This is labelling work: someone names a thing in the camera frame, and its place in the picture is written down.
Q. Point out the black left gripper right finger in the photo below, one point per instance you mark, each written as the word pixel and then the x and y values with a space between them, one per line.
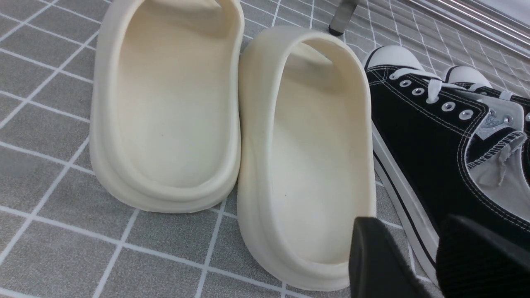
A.
pixel 475 262

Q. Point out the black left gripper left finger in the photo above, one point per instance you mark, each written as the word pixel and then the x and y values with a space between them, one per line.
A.
pixel 376 267

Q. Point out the black canvas sneaker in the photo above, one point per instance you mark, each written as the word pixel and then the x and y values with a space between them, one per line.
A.
pixel 442 150
pixel 474 81

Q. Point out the metal shoe rack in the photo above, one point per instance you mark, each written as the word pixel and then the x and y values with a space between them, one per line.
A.
pixel 502 22

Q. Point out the cream foam slide right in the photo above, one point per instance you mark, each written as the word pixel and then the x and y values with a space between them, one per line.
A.
pixel 306 168

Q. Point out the cream foam slide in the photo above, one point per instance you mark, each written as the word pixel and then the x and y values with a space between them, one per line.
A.
pixel 165 125
pixel 306 168

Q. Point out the cream foam slide left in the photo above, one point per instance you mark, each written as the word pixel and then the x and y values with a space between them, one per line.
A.
pixel 165 125

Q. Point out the grey checked table cloth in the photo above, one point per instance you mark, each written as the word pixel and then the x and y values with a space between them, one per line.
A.
pixel 64 236

